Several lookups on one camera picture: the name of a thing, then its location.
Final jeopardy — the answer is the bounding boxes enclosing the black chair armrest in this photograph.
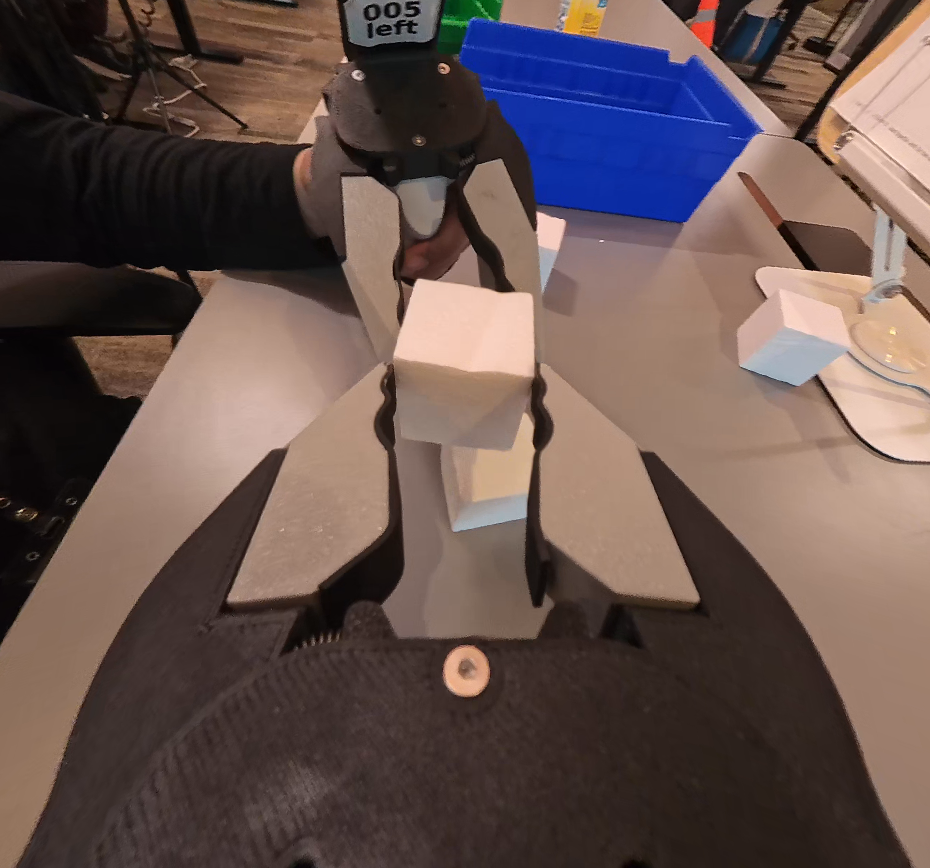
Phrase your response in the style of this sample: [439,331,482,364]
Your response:
[0,261,204,337]

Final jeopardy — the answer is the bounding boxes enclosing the black tripod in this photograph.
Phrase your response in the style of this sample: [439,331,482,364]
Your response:
[86,0,249,133]

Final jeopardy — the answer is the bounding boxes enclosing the person's left hand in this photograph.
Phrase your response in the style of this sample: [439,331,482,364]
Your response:
[293,143,475,282]

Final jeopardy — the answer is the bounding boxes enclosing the white foam cube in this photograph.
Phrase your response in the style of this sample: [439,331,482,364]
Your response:
[392,278,537,452]
[737,288,853,387]
[440,414,536,534]
[534,212,568,294]

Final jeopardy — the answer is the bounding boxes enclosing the orange traffic cone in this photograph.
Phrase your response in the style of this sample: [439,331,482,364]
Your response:
[689,0,729,49]

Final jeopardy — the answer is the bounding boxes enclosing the clear suction dome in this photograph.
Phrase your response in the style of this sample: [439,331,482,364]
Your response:
[849,293,930,376]

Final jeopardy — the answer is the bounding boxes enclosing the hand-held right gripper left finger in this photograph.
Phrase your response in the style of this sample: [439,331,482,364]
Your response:
[226,367,405,611]

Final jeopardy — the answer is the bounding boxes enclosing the person's left forearm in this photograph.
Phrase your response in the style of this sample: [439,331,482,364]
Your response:
[0,91,315,271]

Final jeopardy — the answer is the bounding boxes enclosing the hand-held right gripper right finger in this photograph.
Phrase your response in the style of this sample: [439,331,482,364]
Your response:
[524,365,703,611]

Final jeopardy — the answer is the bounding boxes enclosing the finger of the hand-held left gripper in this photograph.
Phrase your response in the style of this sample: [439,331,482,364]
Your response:
[339,174,406,363]
[456,101,544,296]

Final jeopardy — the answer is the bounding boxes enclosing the blue plastic bin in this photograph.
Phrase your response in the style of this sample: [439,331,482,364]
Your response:
[458,16,764,224]

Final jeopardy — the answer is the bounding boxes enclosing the wood-edged display board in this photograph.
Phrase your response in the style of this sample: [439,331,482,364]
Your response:
[817,29,930,262]

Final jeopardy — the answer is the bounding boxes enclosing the blue box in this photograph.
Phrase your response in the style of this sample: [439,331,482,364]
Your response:
[718,9,787,64]

